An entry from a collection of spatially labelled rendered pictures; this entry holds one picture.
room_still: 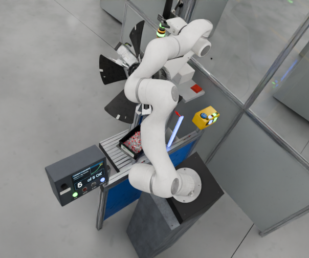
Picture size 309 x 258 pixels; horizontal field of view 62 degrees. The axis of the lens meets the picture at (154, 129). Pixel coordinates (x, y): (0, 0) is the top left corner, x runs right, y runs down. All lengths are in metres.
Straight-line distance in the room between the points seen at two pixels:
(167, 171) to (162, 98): 0.31
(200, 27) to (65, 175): 0.88
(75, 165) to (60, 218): 1.27
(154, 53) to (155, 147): 0.36
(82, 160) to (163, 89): 0.55
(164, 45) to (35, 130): 2.18
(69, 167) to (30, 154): 1.58
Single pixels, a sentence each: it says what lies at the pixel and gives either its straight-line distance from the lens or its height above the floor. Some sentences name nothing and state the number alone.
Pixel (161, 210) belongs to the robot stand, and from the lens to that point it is 1.55.
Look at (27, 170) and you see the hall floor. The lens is 2.73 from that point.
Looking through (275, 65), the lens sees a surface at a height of 1.42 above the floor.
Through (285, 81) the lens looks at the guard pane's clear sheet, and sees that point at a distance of 1.98.
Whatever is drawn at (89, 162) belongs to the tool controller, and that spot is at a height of 1.25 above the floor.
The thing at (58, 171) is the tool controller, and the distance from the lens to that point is 1.26.
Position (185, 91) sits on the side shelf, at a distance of 2.29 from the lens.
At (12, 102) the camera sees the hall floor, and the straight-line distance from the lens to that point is 3.27.
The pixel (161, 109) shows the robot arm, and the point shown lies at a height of 1.66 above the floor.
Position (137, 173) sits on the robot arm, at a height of 1.35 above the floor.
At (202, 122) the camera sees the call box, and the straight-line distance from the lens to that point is 1.83.
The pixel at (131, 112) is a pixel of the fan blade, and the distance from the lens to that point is 1.83.
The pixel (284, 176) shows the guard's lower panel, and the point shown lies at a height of 0.76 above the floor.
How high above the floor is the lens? 2.34
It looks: 50 degrees down
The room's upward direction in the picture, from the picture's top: 19 degrees clockwise
